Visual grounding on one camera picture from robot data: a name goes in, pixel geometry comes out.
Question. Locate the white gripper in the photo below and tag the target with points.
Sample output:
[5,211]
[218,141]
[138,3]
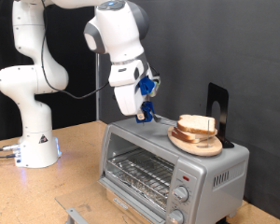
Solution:
[126,96]

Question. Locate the spatula with blue grip block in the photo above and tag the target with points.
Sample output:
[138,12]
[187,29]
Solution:
[148,112]

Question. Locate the thick white bread slice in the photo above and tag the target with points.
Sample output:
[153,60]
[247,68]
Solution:
[196,123]

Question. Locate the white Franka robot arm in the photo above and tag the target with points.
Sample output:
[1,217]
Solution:
[31,81]

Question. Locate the aluminium foil oven liner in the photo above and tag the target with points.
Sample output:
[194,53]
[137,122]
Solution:
[137,186]

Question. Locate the red oven indicator light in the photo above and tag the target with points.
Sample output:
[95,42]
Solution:
[186,178]

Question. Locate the silver toaster oven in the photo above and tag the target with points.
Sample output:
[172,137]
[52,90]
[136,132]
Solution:
[205,174]

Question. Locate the silver oven knob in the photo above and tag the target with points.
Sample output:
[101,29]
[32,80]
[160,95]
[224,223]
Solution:
[176,216]
[180,193]

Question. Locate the vertical metal pole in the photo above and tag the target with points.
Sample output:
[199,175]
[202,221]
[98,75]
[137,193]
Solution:
[97,93]

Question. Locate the round wooden board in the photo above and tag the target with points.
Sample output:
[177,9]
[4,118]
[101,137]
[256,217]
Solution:
[199,148]

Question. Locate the thin metal pin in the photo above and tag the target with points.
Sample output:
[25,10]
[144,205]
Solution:
[208,137]

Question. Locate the black metal bookend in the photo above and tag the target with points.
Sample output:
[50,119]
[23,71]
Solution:
[222,99]

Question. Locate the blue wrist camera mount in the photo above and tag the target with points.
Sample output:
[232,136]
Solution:
[146,85]

